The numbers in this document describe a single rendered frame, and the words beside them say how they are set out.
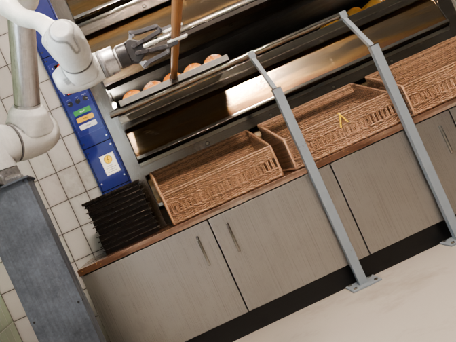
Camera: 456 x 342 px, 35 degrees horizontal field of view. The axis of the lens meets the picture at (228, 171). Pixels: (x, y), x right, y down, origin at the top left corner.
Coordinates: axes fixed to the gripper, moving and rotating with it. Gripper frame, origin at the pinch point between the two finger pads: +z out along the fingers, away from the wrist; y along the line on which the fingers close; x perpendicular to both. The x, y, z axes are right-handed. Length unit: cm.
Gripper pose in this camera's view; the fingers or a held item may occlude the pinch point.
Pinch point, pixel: (175, 33)
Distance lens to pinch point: 238.8
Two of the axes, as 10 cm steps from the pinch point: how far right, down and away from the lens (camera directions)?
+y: 4.0, 9.1, 0.1
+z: 9.1, -4.0, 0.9
